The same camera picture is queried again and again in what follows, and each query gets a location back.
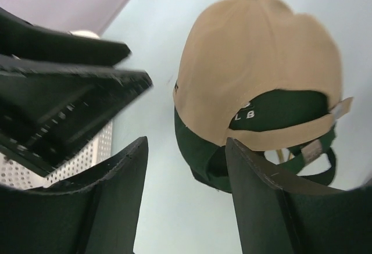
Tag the gold wire hat stand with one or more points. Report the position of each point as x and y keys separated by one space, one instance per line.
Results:
x=282 y=158

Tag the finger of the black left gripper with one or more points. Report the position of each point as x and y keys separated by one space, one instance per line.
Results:
x=51 y=111
x=27 y=41

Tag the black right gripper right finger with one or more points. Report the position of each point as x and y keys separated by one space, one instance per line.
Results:
x=280 y=212

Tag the beige cap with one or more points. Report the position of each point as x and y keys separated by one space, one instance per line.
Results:
x=240 y=49

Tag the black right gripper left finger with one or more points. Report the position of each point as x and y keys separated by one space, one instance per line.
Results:
x=95 y=211

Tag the green brim black cap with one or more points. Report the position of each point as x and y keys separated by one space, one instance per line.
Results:
x=272 y=110

